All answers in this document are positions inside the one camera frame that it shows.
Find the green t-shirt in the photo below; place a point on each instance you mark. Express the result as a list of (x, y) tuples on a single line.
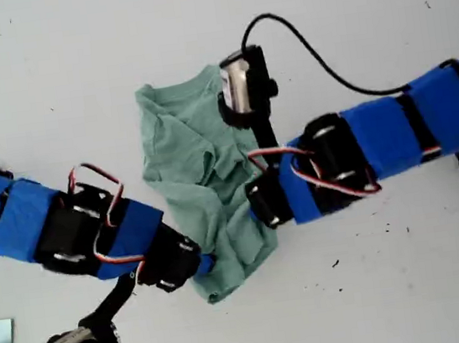
[(176, 153)]

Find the gripper camera stalk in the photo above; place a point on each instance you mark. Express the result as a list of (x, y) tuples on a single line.
[(264, 133), (111, 299)]

